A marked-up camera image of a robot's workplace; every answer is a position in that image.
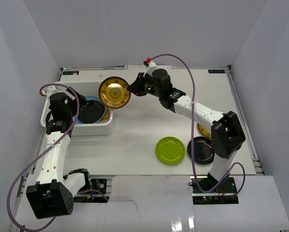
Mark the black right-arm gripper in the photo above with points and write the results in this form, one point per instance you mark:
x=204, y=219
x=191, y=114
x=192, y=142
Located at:
x=137, y=88

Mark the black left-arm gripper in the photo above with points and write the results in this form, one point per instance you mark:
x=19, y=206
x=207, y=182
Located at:
x=72, y=102

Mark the large blue plate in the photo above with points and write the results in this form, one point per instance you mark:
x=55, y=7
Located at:
x=102, y=113

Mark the yellow patterned plate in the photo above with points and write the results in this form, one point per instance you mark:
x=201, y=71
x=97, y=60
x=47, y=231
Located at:
x=113, y=92
x=204, y=131

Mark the black plate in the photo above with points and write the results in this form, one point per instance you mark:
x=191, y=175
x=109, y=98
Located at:
x=91, y=112
x=203, y=151

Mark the lime green plate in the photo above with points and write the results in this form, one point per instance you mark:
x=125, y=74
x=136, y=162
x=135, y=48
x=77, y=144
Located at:
x=170, y=150

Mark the long woven bamboo tray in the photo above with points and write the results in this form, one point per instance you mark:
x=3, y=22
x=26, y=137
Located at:
x=107, y=114

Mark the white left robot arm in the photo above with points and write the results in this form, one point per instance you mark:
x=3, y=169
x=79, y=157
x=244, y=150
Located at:
x=52, y=194

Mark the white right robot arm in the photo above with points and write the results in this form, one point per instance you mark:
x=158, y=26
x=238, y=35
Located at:
x=227, y=135

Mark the white plastic bin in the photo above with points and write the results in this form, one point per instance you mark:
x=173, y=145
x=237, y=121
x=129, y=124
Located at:
x=104, y=127

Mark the dark blue left label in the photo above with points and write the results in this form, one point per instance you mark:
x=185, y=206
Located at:
x=70, y=72

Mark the dark blue corner label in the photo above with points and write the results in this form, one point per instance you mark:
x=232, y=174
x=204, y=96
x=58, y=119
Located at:
x=216, y=71

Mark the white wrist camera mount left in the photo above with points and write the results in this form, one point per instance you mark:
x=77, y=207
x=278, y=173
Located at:
x=50, y=90

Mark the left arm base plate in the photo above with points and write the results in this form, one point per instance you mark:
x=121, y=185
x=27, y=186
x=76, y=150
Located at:
x=93, y=196

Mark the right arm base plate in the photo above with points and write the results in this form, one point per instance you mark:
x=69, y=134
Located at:
x=224, y=194

